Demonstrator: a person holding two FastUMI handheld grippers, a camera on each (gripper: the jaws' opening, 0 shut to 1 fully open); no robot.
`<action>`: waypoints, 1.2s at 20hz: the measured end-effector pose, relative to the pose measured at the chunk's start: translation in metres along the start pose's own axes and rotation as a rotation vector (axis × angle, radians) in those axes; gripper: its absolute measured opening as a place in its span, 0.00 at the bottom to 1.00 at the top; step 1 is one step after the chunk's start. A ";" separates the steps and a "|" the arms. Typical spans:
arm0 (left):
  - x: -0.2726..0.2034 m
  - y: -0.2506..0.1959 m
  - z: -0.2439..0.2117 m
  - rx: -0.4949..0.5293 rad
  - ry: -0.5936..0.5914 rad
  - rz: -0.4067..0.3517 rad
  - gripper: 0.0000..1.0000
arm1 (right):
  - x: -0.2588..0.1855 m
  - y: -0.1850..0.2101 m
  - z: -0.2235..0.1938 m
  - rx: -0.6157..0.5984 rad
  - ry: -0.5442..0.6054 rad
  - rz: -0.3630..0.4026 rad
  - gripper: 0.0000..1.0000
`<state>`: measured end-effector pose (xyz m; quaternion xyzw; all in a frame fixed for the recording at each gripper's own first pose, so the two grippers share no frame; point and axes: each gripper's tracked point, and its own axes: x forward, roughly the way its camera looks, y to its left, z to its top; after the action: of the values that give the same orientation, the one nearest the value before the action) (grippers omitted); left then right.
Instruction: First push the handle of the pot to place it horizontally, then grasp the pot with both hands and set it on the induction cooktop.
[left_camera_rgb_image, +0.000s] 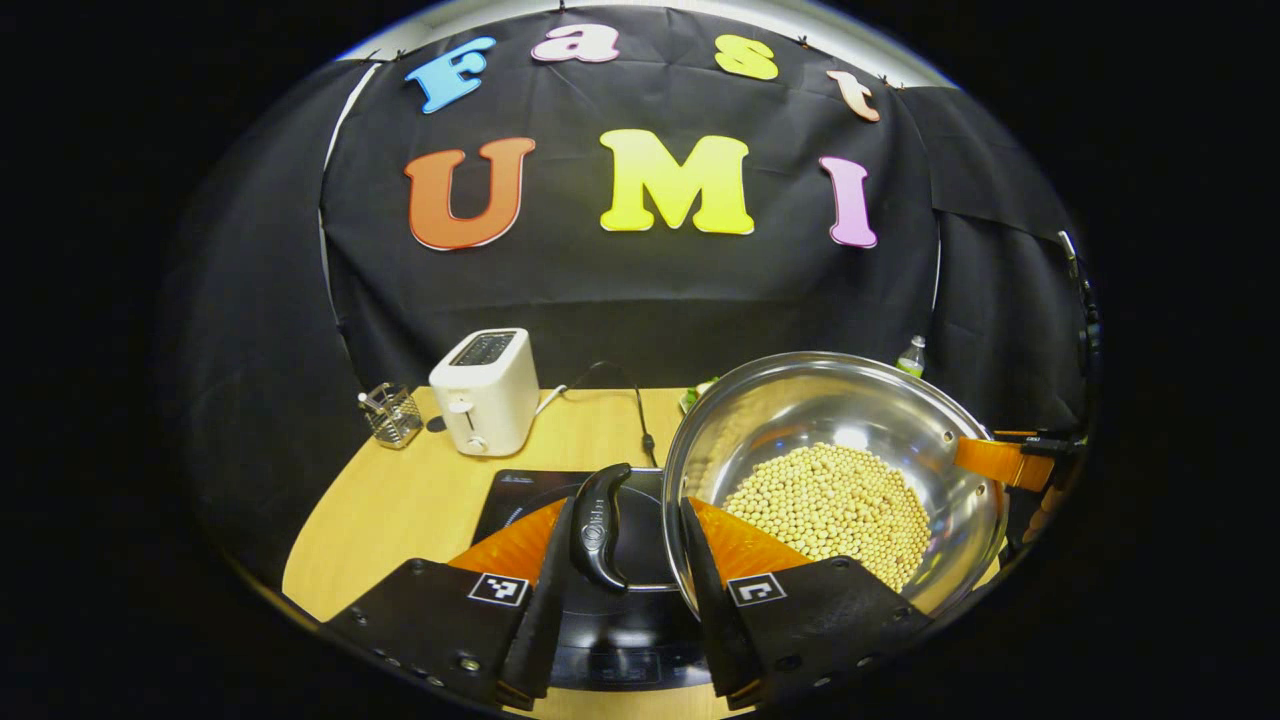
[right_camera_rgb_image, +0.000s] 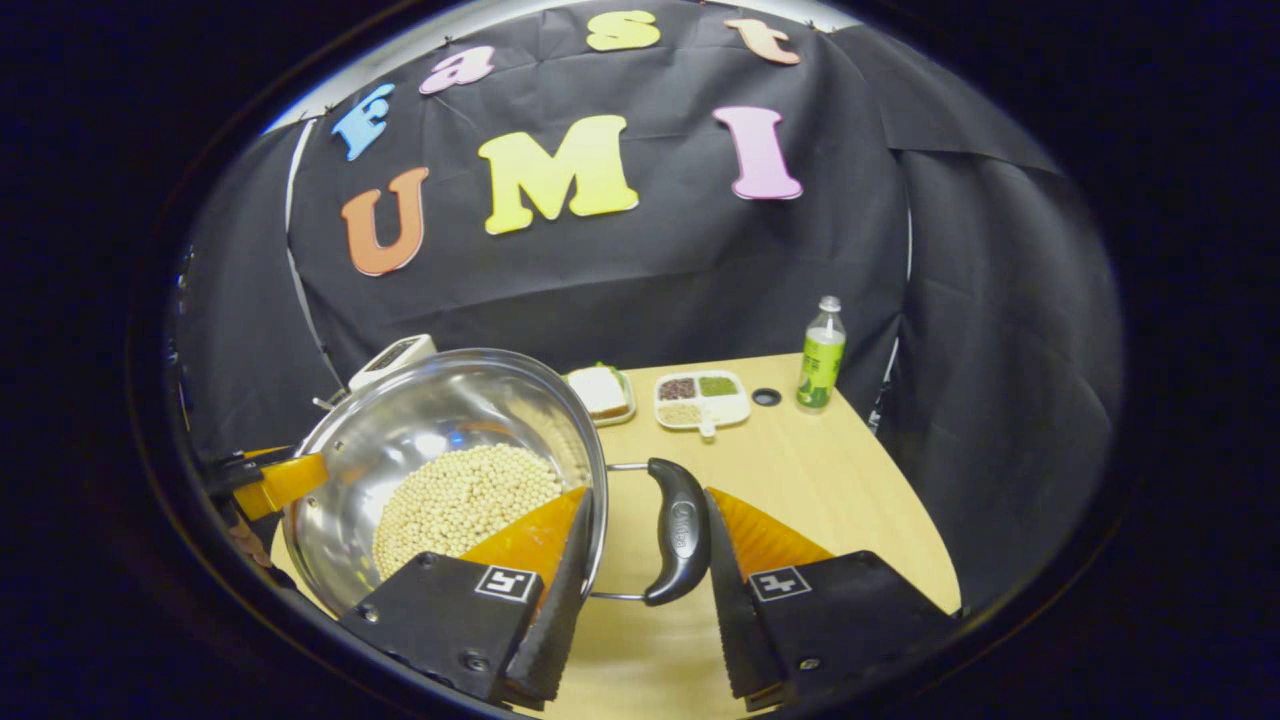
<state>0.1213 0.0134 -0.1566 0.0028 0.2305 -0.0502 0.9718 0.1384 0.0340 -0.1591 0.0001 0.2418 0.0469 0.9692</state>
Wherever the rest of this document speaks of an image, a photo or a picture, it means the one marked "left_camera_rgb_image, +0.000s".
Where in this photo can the thin metal pole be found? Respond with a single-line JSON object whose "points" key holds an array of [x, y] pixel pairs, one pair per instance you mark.
{"points": [[1085, 300]]}

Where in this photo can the black backdrop cloth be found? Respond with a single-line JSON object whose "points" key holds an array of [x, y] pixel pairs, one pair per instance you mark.
{"points": [[650, 300]]}

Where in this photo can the black induction cooktop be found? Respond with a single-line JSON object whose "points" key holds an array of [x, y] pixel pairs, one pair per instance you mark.
{"points": [[620, 640]]}

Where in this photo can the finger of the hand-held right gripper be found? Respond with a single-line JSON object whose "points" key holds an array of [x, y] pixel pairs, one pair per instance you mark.
{"points": [[1000, 460]]}

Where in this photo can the green drink bottle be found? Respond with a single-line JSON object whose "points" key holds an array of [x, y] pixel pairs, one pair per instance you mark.
{"points": [[912, 358]]}

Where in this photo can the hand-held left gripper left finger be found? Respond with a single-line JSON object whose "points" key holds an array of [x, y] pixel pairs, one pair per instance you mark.
{"points": [[545, 620]]}

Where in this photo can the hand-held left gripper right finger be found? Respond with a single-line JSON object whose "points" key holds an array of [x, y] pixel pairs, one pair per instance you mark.
{"points": [[710, 620]]}

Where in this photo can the small white plate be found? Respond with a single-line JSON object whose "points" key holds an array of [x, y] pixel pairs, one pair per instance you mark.
{"points": [[688, 402]]}

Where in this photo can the white toaster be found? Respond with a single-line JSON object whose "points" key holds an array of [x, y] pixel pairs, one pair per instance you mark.
{"points": [[490, 400]]}

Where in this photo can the pile of soybeans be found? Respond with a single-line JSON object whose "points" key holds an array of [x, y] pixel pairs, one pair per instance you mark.
{"points": [[830, 500]]}

